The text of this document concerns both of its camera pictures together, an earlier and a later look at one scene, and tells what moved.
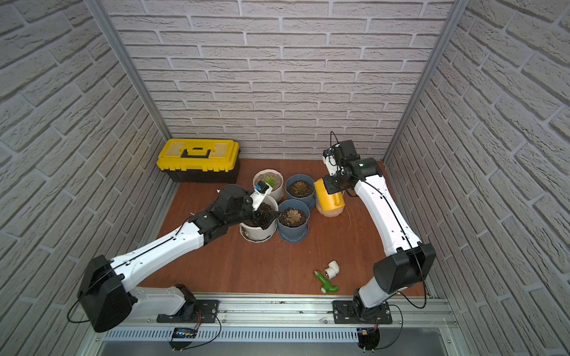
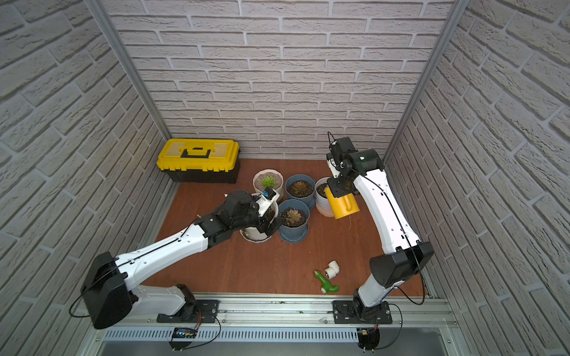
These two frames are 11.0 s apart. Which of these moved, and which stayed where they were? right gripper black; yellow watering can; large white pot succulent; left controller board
Moved: yellow watering can
Stayed: right gripper black; left controller board; large white pot succulent
